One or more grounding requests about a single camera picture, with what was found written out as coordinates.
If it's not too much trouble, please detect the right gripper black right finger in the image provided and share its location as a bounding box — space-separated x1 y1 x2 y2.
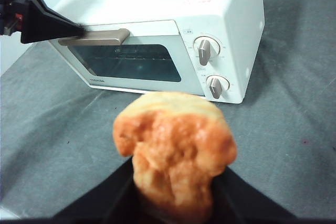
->
209 166 297 221

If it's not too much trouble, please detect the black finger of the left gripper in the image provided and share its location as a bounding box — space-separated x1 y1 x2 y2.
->
25 0 85 32
20 18 85 44

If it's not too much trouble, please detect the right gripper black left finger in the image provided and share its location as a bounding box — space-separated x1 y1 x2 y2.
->
52 159 148 221

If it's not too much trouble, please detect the golden brown bread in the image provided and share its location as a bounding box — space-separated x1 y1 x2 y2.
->
112 91 238 224

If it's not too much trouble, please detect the oven door with brown handle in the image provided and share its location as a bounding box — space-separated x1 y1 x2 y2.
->
49 19 206 97

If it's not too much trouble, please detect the metal wire oven rack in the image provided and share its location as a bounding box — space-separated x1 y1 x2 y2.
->
90 48 173 63

